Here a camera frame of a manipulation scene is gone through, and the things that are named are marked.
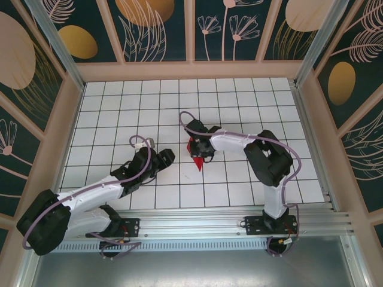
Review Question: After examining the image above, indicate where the aluminium mounting rail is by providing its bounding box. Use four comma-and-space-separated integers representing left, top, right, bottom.
28, 209, 357, 240

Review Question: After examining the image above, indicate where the white grid table mat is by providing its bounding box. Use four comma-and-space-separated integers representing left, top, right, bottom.
49, 78, 333, 212

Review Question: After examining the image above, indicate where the aluminium side rail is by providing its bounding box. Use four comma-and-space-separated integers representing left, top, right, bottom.
290, 85, 341, 212

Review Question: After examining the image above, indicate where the slotted metal cable duct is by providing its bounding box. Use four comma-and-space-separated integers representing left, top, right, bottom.
53, 241, 270, 252

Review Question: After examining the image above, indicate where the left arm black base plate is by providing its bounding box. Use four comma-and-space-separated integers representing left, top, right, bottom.
86, 217, 141, 239

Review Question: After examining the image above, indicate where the aluminium frame post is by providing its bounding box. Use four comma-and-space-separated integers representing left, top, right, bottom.
294, 0, 352, 89
23, 0, 86, 91

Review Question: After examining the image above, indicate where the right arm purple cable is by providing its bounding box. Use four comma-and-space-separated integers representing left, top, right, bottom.
178, 111, 302, 258

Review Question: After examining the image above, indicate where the grey metal sheet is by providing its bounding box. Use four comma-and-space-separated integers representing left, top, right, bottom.
28, 250, 358, 287

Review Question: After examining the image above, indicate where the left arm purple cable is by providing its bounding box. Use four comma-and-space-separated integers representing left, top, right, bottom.
23, 135, 156, 260

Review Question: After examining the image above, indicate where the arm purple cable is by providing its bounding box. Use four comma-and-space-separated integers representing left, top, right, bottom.
178, 111, 302, 258
23, 135, 156, 260

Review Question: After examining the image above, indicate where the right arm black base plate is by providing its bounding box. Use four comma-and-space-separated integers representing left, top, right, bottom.
244, 215, 299, 236

